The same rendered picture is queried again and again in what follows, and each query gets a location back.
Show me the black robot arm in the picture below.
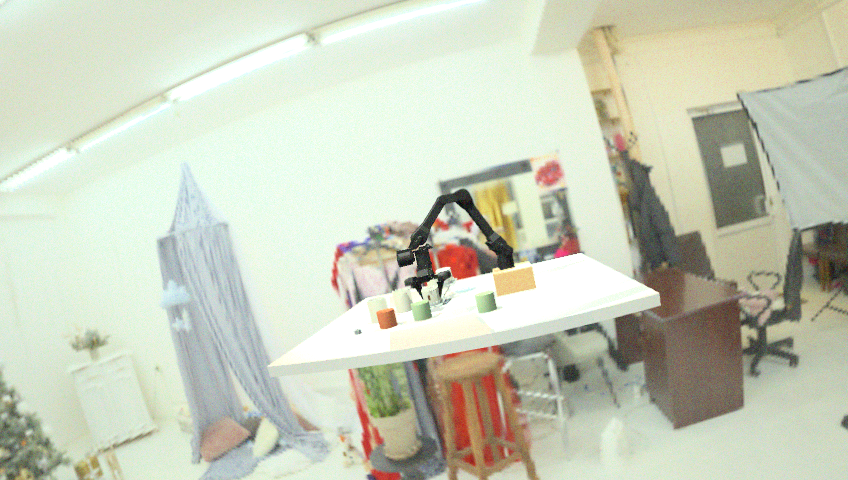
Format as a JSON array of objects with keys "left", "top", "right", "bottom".
[{"left": 396, "top": 189, "right": 516, "bottom": 284}]

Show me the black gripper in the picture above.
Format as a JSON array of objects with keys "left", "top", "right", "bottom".
[{"left": 404, "top": 260, "right": 451, "bottom": 300}]

